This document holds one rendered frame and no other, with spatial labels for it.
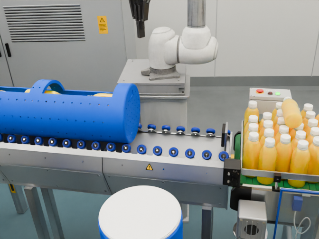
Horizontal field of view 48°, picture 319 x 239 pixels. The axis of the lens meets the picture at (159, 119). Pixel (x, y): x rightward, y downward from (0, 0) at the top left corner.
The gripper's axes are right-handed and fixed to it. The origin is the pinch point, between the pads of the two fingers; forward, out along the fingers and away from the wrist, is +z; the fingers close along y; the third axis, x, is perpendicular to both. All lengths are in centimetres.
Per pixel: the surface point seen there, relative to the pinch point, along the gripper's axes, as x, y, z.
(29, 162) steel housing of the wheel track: -48, -37, 65
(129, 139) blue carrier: -12, 2, 49
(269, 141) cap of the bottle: 18, 56, 38
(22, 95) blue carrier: -43, -38, 29
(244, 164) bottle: 15, 48, 53
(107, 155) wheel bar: -21, -5, 57
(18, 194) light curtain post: -43, -103, 132
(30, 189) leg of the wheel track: -49, -45, 87
